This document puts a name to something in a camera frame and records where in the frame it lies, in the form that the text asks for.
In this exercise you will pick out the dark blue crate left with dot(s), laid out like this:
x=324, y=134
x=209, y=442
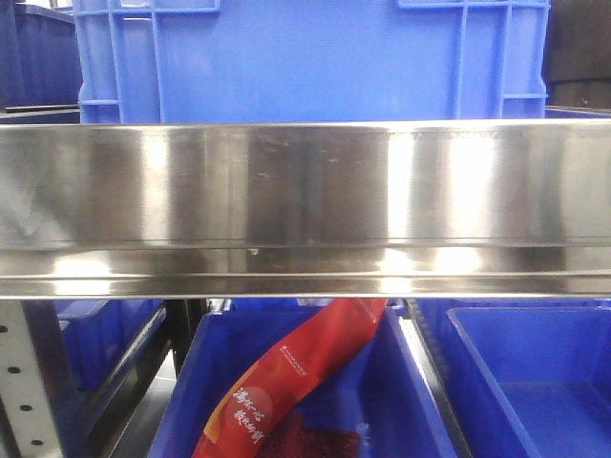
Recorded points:
x=40, y=63

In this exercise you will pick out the blue bin with package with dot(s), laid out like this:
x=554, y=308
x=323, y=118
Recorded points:
x=380, y=395

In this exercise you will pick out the red printed snack package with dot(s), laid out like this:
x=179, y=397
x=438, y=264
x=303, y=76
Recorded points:
x=286, y=373

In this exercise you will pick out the stainless steel shelf rail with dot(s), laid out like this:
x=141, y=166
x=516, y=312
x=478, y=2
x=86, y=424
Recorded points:
x=487, y=208

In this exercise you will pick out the perforated metal rack upright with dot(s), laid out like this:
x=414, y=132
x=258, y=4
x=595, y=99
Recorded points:
x=36, y=385

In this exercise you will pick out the empty blue bin right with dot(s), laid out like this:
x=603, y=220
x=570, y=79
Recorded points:
x=525, y=378

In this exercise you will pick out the large blue plastic crate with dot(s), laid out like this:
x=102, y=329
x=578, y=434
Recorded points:
x=310, y=61

